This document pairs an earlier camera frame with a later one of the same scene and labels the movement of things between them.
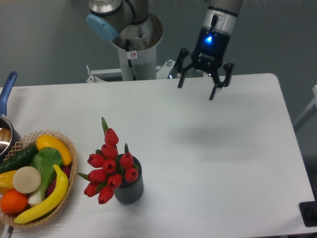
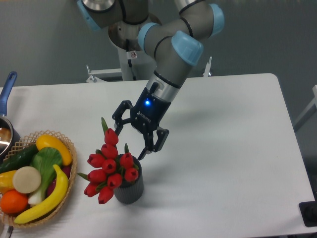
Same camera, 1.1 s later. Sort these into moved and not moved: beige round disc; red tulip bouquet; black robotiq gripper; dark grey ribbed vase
Moved: black robotiq gripper
Not moved: beige round disc; dark grey ribbed vase; red tulip bouquet
